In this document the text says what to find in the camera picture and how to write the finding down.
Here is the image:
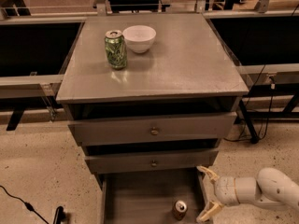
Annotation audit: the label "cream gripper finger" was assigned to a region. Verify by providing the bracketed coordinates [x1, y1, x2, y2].
[197, 166, 220, 184]
[196, 201, 224, 223]

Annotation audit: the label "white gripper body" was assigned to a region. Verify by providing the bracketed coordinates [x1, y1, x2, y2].
[214, 176, 258, 206]

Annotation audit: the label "orange soda can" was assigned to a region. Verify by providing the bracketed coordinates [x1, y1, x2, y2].
[172, 200, 188, 220]

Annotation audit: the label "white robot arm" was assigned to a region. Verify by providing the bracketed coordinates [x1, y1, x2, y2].
[196, 166, 299, 223]

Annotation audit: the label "grey middle drawer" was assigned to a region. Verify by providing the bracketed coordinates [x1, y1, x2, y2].
[85, 149, 218, 175]

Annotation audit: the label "grey drawer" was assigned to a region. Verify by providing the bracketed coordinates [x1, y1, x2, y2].
[69, 112, 236, 146]
[85, 149, 218, 175]
[100, 168, 207, 224]

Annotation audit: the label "grey top drawer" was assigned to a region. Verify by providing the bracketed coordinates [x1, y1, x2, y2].
[69, 112, 236, 146]

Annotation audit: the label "brass middle drawer knob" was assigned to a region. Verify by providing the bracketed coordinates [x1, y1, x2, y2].
[150, 160, 158, 168]

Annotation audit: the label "brass drawer knob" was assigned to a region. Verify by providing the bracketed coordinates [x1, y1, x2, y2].
[150, 160, 158, 168]
[150, 127, 159, 135]

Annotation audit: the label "brass top drawer knob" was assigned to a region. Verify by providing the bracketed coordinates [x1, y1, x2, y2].
[150, 127, 159, 135]

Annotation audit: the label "grey bottom drawer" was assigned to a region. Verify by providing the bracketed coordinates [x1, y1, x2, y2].
[100, 168, 207, 224]

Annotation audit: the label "grey drawer cabinet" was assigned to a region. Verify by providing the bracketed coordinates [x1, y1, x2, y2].
[55, 12, 249, 224]

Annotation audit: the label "green soda can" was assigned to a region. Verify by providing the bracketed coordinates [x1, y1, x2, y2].
[105, 30, 127, 70]

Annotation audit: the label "black table leg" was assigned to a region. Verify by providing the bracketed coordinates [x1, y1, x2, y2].
[239, 100, 260, 144]

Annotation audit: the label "black object on floor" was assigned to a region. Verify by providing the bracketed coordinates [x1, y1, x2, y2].
[52, 206, 65, 224]

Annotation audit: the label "white ceramic bowl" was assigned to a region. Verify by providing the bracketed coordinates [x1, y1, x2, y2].
[122, 25, 156, 53]

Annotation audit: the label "black cables by table leg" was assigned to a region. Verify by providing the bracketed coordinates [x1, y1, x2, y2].
[223, 63, 278, 143]

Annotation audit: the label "black floor cable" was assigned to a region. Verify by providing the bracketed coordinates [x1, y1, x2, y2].
[0, 185, 50, 224]

